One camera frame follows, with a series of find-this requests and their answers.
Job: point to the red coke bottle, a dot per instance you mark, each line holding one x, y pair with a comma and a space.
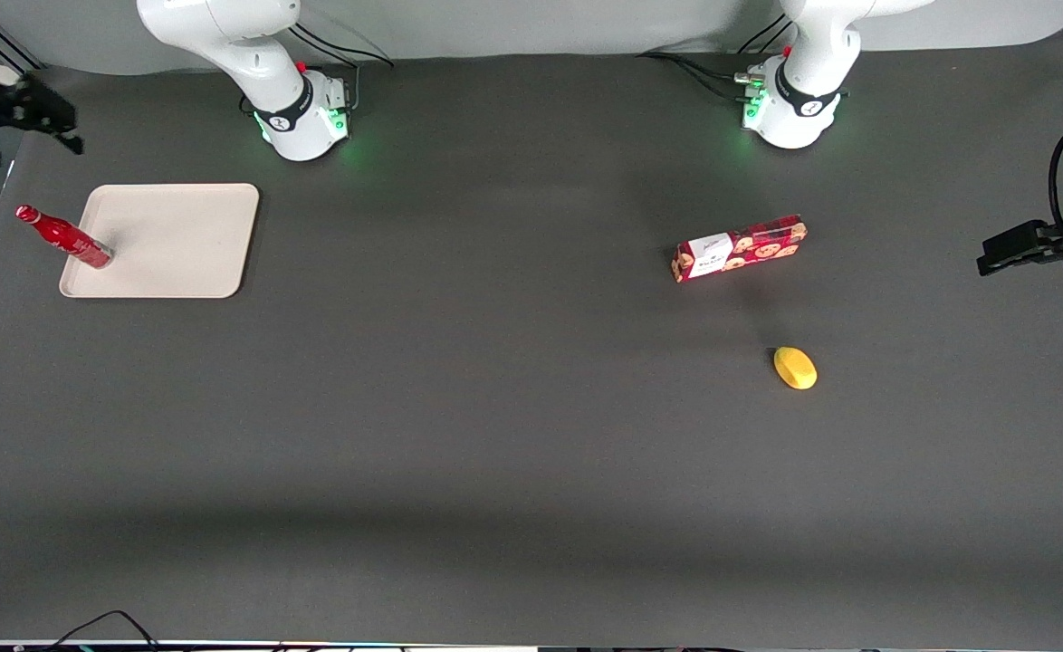
74, 243

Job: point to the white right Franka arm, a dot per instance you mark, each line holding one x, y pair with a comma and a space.
251, 54

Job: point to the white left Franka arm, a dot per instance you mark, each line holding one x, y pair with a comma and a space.
803, 81

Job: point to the beige plastic tray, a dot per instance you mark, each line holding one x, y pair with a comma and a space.
178, 240

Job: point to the yellow lemon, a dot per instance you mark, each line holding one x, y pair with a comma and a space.
796, 369

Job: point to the red cookie box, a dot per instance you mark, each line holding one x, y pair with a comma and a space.
749, 246

